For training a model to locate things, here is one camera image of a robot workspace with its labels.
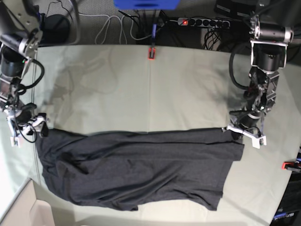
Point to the black equipment boxes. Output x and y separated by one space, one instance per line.
235 9

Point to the red black clamp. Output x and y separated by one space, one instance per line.
151 53
292 166

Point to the black round base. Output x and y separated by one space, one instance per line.
56 30

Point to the black power strip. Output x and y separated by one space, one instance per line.
203 23

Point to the red black clamp middle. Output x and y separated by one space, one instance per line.
151 53

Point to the dark grey t-shirt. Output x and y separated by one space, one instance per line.
122 170

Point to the beige table frame corner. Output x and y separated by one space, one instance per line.
27 210

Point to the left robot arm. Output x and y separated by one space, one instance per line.
268 43

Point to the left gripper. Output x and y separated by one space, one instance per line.
246 120

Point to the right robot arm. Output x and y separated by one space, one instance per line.
20 36

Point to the blue box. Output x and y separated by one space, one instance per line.
146 4

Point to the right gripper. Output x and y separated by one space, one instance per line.
28 124

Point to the red black clamp right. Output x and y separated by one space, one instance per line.
292 166

